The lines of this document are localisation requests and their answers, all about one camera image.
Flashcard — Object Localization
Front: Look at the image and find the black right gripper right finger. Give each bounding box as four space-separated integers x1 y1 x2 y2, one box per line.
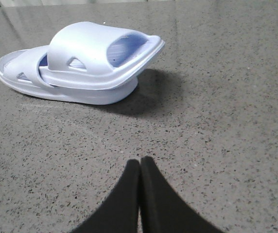
140 156 221 233

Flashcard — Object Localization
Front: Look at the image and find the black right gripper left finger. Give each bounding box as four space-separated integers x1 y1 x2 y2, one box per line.
72 159 139 233

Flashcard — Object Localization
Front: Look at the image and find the light blue slipper inserted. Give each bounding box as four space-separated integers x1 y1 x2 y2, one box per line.
39 22 165 90

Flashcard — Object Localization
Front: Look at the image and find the light blue slipper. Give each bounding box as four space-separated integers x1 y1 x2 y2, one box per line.
0 45 138 105

